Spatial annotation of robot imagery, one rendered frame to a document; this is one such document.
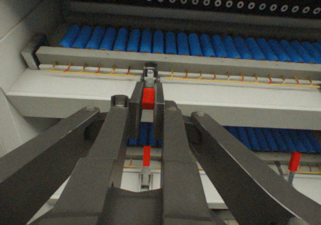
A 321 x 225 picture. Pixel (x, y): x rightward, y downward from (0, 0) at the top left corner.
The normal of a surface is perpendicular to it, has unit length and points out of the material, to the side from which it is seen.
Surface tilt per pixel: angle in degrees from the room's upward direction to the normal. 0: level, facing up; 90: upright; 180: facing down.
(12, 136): 90
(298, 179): 21
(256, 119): 111
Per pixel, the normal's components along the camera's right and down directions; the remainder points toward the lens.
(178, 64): 0.00, 0.76
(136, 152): 0.07, -0.66
